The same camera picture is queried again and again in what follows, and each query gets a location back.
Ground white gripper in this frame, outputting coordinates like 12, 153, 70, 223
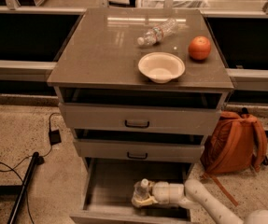
132, 181, 184, 208

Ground blue label plastic water bottle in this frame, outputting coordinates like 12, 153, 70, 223
133, 178, 149, 200

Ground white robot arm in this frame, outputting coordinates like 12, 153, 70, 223
132, 178, 268, 224

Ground grey open bottom drawer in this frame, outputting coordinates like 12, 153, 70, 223
70, 159, 191, 224

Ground grey middle drawer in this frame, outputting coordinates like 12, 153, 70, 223
74, 140, 204, 163

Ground grey top drawer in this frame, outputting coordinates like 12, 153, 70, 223
59, 103, 220, 135

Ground grey drawer cabinet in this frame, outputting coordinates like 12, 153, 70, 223
47, 7, 235, 224

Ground small clear plastic bottle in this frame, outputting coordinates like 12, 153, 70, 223
137, 19, 178, 46

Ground orange backpack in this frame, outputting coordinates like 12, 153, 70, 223
201, 107, 268, 206

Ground black power adapter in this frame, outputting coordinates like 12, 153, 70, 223
49, 130, 62, 146

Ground white paper bowl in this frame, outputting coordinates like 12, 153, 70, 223
138, 52, 186, 84

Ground orange fruit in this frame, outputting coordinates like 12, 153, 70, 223
188, 36, 211, 61

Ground black metal stand leg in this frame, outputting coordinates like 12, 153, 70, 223
0, 152, 43, 224

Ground black cable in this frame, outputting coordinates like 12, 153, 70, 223
0, 112, 62, 224

